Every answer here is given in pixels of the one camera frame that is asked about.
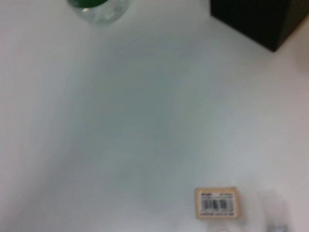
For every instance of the beige barcode eraser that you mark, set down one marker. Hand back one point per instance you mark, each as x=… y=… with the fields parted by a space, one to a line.
x=217 y=203

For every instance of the clear green label water bottle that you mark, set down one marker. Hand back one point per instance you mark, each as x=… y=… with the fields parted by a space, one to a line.
x=101 y=14

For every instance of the black mesh pen holder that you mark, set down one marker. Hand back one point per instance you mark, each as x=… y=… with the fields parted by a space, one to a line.
x=246 y=17

